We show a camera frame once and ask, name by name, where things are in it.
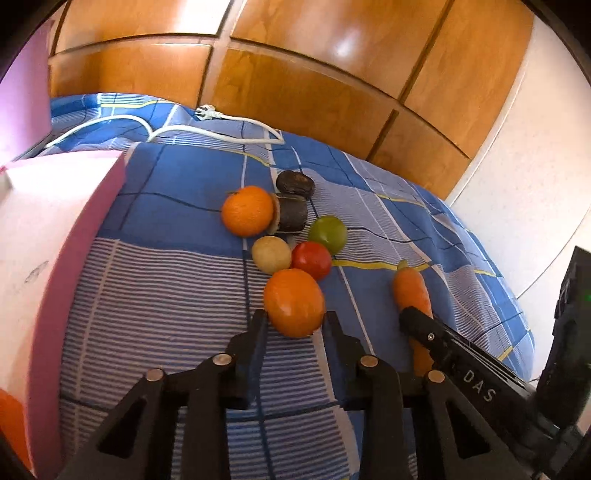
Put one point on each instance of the pink electric kettle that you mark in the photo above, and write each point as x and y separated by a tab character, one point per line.
23	101

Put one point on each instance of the blue plaid blanket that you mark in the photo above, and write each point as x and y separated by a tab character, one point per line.
161	277

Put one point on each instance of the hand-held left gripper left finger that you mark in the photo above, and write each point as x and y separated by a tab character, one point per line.
257	334

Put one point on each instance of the red tomato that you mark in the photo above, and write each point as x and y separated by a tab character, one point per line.
311	260

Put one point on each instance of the green tomato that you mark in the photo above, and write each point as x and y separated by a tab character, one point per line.
328	233

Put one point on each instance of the dark round pressed cake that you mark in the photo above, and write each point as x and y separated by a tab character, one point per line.
295	182

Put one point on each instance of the pink tray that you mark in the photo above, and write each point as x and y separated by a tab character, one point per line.
46	230

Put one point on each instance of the wooden wardrobe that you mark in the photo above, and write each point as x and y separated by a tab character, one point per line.
323	69

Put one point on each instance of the yellowish potato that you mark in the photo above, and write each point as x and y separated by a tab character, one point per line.
270	254

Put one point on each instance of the round orange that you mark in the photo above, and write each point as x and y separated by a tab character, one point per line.
247	211
293	302
11	424

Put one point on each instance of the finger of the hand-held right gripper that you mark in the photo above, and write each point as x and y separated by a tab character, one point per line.
461	353

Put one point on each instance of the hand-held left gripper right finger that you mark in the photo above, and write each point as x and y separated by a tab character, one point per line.
331	337

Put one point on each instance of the dark cylinder with beige cap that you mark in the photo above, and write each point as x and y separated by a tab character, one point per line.
292	214

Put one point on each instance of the orange carrot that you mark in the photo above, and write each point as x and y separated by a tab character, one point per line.
411	290

